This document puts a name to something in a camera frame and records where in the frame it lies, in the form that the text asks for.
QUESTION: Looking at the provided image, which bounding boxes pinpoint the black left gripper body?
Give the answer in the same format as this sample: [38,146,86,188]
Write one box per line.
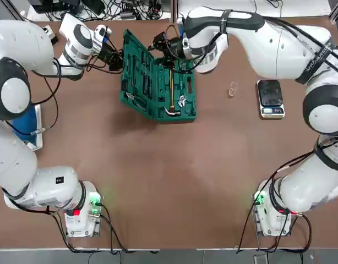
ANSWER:
[99,40,117,65]

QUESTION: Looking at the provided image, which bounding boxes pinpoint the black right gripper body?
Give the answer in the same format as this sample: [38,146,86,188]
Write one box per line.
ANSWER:
[163,37,187,61]

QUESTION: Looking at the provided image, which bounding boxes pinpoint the green plastic toolbox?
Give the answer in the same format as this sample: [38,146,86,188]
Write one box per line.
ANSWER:
[119,29,198,124]

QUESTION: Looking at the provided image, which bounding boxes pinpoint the black digital kitchen scale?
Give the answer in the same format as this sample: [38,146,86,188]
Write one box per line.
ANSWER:
[257,79,286,119]

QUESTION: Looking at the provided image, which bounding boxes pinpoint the white three-button control box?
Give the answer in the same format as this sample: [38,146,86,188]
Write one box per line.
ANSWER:
[41,24,59,45]

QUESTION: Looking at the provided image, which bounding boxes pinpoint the white desk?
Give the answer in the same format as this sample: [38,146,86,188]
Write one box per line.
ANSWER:
[20,0,332,21]

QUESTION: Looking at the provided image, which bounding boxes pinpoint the yellow handled claw hammer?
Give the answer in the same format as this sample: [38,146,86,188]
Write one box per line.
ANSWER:
[163,67,182,116]

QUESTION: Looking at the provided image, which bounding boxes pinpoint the black cable bundle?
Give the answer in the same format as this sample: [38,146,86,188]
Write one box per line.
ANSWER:
[20,0,171,22]

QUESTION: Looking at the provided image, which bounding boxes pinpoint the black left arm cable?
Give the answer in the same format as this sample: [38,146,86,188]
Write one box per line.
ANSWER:
[3,38,124,137]

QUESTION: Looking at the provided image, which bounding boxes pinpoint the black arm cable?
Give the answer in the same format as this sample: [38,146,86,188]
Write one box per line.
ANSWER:
[3,38,124,137]
[146,16,338,199]

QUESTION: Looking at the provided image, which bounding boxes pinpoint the black left arm base cables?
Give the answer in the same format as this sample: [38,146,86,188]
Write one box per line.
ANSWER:
[46,203,160,254]

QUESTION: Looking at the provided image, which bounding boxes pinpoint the black arm base cables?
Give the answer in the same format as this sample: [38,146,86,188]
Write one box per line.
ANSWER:
[236,205,313,254]
[46,203,160,254]

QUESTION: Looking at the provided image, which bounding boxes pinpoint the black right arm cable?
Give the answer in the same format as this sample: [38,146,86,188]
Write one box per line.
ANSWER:
[146,16,338,199]

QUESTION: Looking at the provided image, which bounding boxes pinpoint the black right arm base cables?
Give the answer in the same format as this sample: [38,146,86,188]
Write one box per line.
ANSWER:
[236,205,313,254]

